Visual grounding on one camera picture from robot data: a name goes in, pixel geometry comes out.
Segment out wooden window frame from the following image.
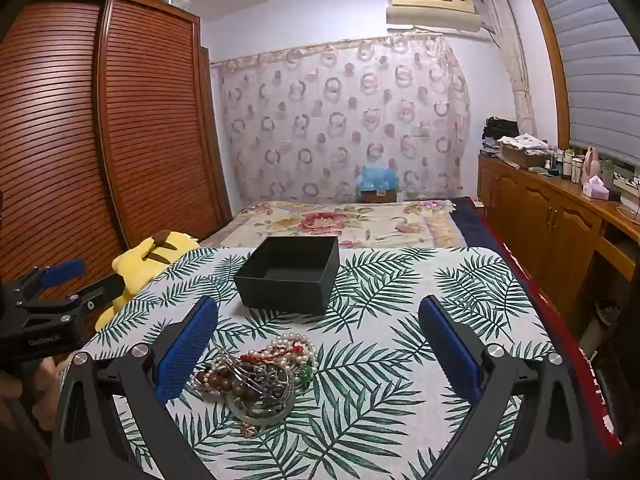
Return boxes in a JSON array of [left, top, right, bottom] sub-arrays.
[[520, 0, 573, 146]]

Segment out small white bead bracelet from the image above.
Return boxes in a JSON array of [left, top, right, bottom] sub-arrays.
[[189, 355, 226, 394]]

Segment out red string bracelet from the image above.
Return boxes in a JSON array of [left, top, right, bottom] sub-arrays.
[[240, 342, 302, 364]]

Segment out circle print curtain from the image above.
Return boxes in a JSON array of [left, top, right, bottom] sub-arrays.
[[212, 32, 471, 203]]

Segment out person's left hand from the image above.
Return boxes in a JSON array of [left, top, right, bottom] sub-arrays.
[[0, 357, 63, 433]]

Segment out leaf print tablecloth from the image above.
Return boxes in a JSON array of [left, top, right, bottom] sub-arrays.
[[65, 246, 558, 480]]

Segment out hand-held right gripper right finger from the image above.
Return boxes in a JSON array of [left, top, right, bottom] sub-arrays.
[[417, 295, 591, 480]]

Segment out grey window blind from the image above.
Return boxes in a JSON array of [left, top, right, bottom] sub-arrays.
[[532, 0, 640, 161]]

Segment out pearl necklace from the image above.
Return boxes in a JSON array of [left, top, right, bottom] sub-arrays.
[[250, 332, 321, 377]]

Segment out wooden bead bracelet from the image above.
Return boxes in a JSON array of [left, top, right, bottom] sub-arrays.
[[192, 364, 262, 403]]

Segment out blue plastic bag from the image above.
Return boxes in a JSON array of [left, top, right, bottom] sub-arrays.
[[357, 164, 403, 193]]

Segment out flat cardboard box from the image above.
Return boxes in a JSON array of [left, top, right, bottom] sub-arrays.
[[501, 142, 551, 168]]

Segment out white printed cloth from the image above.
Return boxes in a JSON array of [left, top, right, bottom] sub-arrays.
[[497, 133, 548, 150]]

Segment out beige tied curtain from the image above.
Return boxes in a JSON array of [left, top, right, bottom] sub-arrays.
[[480, 0, 538, 138]]

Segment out pale jade bangle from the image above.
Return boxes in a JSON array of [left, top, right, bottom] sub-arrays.
[[227, 384, 296, 423]]

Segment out small cardboard box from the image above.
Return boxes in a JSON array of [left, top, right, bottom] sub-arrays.
[[362, 189, 403, 204]]

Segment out silver bangle bracelets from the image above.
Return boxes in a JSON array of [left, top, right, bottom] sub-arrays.
[[215, 350, 296, 407]]

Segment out beige air conditioner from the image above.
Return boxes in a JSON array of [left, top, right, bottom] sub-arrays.
[[385, 0, 483, 31]]

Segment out navy blue bedding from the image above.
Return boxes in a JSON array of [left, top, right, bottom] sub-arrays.
[[450, 196, 506, 251]]

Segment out wooden cabinet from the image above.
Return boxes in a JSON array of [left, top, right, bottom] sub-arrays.
[[477, 154, 640, 341]]

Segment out black box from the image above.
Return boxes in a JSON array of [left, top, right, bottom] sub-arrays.
[[233, 235, 341, 315]]

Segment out pink tissue box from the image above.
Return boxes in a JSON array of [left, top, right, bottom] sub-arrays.
[[582, 176, 611, 201]]

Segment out wooden slatted wardrobe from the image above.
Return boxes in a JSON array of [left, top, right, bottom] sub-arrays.
[[0, 0, 233, 311]]

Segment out stack of folded clothes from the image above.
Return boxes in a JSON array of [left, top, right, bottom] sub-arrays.
[[481, 116, 521, 157]]

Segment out floral blanket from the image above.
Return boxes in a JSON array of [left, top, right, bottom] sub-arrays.
[[200, 199, 468, 251]]

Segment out yellow plush toy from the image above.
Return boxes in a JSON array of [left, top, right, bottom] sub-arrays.
[[95, 230, 201, 333]]

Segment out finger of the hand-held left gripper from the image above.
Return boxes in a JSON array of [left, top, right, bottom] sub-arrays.
[[25, 274, 126, 319], [7, 259, 86, 306]]

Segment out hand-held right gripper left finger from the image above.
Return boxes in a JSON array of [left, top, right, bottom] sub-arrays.
[[50, 295, 221, 480]]

